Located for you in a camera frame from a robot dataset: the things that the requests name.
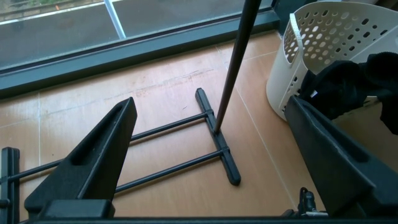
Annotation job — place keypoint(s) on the window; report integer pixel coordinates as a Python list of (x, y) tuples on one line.
[(140, 53)]

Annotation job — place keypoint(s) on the black clothes rack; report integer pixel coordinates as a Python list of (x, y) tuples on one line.
[(232, 74)]

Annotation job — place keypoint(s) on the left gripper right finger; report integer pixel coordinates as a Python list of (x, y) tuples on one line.
[(348, 183)]

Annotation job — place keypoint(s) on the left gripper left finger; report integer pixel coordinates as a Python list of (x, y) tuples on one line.
[(102, 174)]

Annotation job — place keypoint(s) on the heap of clothes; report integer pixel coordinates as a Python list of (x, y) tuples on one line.
[(335, 87)]

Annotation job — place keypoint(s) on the white laundry basket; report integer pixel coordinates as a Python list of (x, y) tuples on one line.
[(278, 87)]

